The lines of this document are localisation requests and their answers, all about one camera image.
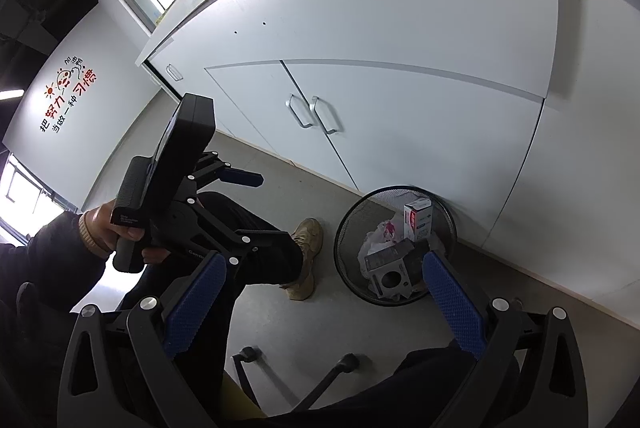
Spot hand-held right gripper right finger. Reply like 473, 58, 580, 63
422, 249, 588, 428

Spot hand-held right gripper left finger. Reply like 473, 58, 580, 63
57, 250, 228, 428

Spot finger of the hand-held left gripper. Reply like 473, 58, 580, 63
187, 150, 265, 189
192, 195, 296, 266

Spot black cardboard box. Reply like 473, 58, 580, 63
364, 238, 432, 301

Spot toothpaste box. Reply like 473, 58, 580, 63
403, 199, 434, 243

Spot wrapper with pink label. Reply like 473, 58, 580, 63
357, 220, 406, 266

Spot black mesh trash bin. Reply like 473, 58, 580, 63
333, 186, 458, 307

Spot person's left forearm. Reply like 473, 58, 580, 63
0, 208, 111, 309

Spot person's left hand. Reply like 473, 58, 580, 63
91, 201, 167, 263

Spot person's left leg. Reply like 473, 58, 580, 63
115, 192, 306, 359

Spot tan shoe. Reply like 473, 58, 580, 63
280, 218, 325, 301

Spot black chair base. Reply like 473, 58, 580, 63
231, 345, 361, 409

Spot wall slogan decal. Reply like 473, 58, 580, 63
39, 56, 97, 136

